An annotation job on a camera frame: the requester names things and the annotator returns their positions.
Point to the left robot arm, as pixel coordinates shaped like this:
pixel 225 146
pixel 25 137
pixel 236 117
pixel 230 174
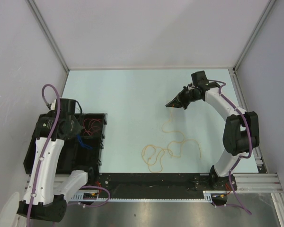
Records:
pixel 42 201

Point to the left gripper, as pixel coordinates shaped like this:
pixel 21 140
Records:
pixel 76 129

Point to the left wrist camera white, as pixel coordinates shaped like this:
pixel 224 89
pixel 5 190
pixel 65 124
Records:
pixel 51 106

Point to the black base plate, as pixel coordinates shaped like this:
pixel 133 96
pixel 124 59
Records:
pixel 162 185

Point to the aluminium frame rail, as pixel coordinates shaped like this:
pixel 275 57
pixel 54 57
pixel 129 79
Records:
pixel 245 182

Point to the white slotted cable duct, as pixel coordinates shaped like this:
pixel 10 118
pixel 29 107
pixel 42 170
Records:
pixel 78 197

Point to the black compartment bin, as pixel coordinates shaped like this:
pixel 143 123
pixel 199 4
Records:
pixel 85 149

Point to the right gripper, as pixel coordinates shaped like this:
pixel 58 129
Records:
pixel 179 101

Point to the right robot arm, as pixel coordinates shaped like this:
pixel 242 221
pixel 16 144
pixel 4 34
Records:
pixel 241 131

